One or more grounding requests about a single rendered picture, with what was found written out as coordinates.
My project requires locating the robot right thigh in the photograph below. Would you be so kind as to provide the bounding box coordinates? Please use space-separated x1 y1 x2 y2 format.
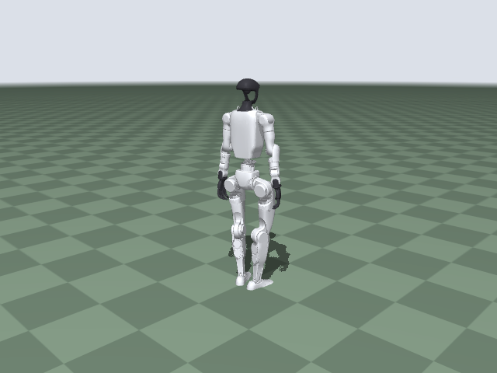
251 177 275 243

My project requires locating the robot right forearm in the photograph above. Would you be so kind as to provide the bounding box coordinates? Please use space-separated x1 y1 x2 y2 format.
268 145 280 185

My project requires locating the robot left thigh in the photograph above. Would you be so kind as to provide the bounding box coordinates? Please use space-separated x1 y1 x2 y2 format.
224 175 246 238

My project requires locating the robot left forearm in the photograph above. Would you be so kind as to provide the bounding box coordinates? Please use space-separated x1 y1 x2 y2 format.
218 143 231 177

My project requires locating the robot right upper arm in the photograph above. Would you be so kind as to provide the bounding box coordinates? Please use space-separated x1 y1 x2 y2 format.
257 113 276 156

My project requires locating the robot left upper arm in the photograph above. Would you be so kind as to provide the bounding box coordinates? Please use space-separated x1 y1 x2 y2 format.
222 112 233 152

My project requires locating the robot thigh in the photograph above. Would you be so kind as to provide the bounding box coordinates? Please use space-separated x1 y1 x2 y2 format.
251 177 275 243
224 175 246 238

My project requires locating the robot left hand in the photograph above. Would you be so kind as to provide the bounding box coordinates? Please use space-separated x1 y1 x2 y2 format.
217 171 229 200

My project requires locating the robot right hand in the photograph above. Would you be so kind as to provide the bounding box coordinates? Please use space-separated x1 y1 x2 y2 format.
272 179 282 209

